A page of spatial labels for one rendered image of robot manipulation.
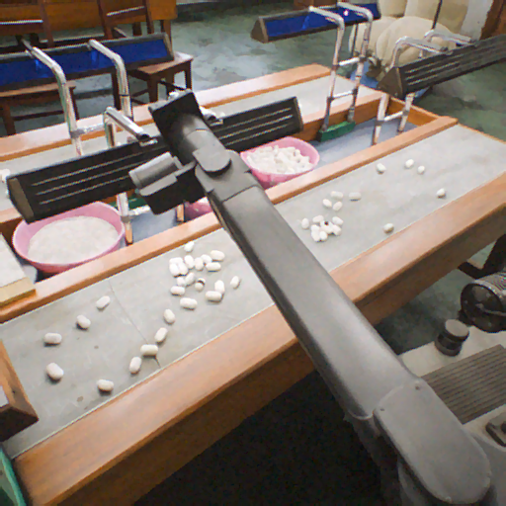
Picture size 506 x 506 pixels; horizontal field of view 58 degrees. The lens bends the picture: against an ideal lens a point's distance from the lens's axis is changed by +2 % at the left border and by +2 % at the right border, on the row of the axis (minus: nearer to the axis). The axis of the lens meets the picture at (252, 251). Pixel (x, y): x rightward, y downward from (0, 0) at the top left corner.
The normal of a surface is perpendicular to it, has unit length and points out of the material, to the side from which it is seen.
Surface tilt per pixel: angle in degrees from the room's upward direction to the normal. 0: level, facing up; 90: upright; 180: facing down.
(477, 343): 2
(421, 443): 20
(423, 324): 0
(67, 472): 0
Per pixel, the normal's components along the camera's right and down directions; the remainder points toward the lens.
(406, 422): -0.26, -0.63
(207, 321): 0.05, -0.76
